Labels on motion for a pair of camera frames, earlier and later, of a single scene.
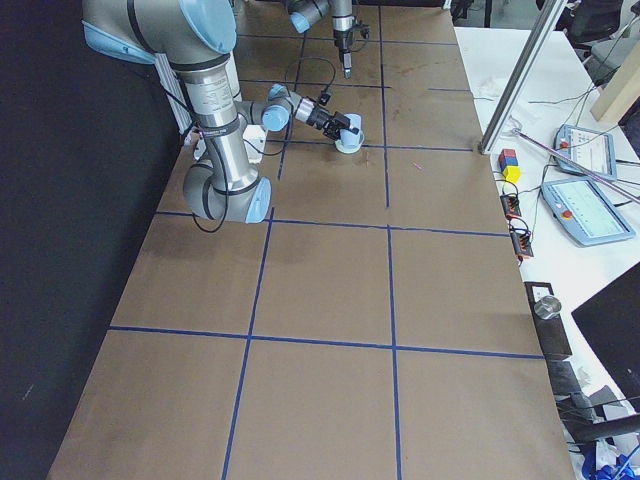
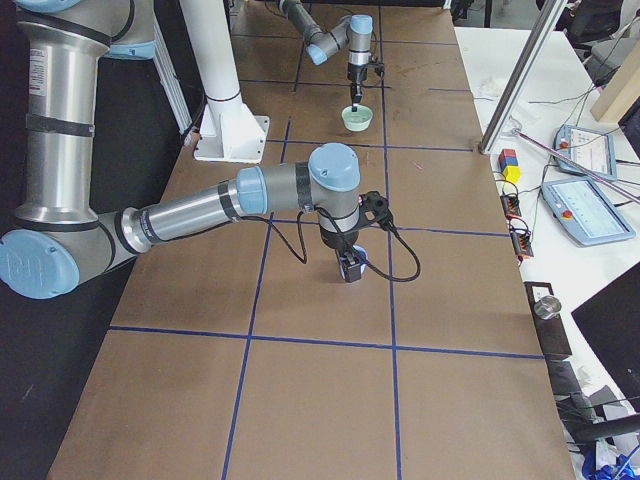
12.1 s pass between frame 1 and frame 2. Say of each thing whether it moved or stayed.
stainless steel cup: stayed
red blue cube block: stayed
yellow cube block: stayed
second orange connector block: stayed
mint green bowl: moved
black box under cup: stayed
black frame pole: stayed
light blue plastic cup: moved
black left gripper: moved
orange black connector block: stayed
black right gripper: moved
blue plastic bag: stayed
